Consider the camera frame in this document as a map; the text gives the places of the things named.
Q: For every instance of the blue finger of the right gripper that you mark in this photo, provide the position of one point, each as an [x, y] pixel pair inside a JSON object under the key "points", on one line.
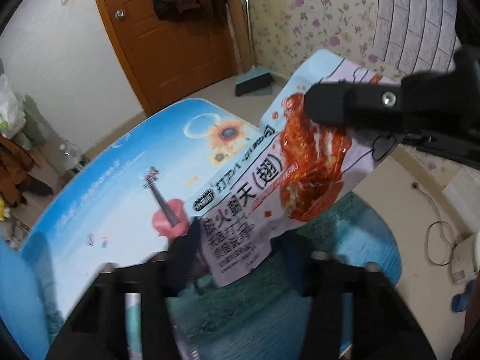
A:
{"points": [[349, 105]]}

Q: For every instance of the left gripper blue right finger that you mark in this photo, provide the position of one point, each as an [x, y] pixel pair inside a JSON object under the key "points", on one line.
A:
{"points": [[383, 327]]}

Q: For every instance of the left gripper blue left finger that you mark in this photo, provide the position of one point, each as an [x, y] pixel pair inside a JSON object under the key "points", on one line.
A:
{"points": [[96, 328]]}

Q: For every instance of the spicy snack bag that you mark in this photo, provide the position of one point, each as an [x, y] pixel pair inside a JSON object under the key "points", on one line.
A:
{"points": [[289, 173]]}

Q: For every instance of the light blue plastic basin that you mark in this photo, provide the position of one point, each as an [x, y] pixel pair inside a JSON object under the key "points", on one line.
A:
{"points": [[22, 308]]}

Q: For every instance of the printed landscape table mat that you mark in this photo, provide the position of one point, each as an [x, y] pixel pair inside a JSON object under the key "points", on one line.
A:
{"points": [[130, 204]]}

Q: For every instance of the yellow plush charm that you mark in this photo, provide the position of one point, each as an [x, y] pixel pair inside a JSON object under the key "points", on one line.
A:
{"points": [[4, 210]]}

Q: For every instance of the brown orange hanging jacket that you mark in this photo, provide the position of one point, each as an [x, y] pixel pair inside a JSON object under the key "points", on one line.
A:
{"points": [[15, 165]]}

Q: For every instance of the large clear water bottle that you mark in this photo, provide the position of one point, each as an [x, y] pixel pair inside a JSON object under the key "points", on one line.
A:
{"points": [[74, 160]]}

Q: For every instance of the brown wooden door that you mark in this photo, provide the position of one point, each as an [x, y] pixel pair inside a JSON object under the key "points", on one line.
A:
{"points": [[166, 61]]}

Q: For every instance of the pale green hanging garment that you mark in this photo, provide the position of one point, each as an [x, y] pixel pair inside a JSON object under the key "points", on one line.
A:
{"points": [[36, 128]]}

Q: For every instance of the white green plastic bag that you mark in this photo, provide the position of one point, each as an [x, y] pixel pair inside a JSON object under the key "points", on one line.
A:
{"points": [[11, 110]]}

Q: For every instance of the teal dustpan with handle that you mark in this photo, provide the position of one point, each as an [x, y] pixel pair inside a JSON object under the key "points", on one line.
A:
{"points": [[257, 80]]}

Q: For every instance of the white power strip with cable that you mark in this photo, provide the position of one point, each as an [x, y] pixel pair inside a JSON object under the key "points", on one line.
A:
{"points": [[463, 254]]}

